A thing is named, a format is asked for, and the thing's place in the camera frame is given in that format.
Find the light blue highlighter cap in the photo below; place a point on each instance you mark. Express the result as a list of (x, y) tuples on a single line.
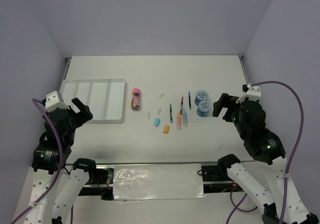
[(157, 122)]

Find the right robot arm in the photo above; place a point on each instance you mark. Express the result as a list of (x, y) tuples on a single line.
[(280, 202)]

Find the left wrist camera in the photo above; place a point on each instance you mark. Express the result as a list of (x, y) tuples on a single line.
[(54, 101)]

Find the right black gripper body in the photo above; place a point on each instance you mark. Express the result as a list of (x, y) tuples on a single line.
[(233, 107)]

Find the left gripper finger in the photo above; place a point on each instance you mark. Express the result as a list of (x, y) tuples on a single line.
[(84, 113), (55, 115)]

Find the pink capped pencil tube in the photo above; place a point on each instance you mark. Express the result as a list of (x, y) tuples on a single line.
[(135, 104)]

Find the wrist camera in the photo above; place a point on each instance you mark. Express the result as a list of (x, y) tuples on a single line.
[(54, 101), (251, 93)]

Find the dark blue pen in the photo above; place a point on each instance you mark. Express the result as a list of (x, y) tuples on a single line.
[(189, 100)]

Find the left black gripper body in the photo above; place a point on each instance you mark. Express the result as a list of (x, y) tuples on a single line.
[(76, 123)]

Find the silver foil panel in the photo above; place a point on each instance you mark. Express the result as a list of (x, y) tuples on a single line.
[(157, 182)]

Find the white divided plastic tray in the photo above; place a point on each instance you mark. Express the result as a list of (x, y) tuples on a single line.
[(104, 97)]

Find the teal pen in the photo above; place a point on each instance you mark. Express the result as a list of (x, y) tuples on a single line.
[(171, 113)]

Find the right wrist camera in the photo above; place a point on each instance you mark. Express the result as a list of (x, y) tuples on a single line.
[(251, 93)]

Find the blue paint jar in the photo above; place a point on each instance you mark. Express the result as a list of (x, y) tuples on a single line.
[(200, 96), (203, 108)]

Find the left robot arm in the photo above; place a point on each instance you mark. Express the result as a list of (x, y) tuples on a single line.
[(47, 205)]

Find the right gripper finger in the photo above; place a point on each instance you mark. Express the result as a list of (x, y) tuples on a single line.
[(223, 102), (228, 117)]

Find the red pen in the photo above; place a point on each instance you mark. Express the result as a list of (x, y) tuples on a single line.
[(181, 105)]

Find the orange highlighter cap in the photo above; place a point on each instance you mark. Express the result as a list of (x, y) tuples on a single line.
[(166, 129)]

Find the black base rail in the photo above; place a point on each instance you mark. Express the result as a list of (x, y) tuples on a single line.
[(101, 184)]

